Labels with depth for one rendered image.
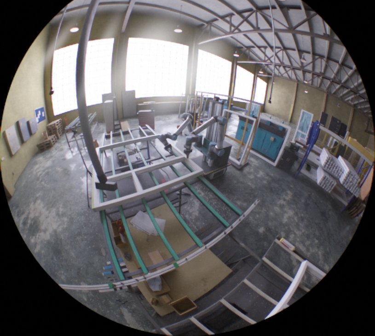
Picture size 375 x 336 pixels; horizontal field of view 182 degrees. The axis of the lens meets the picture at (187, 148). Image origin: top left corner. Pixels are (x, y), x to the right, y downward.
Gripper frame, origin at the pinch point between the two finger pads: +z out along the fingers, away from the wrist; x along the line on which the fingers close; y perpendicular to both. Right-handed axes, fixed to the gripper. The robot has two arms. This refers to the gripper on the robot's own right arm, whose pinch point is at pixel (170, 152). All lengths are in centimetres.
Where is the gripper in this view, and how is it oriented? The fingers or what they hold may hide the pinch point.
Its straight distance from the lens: 199.5
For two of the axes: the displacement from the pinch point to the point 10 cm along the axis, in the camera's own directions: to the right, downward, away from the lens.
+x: 8.0, -5.1, 3.3
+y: 3.2, -1.1, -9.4
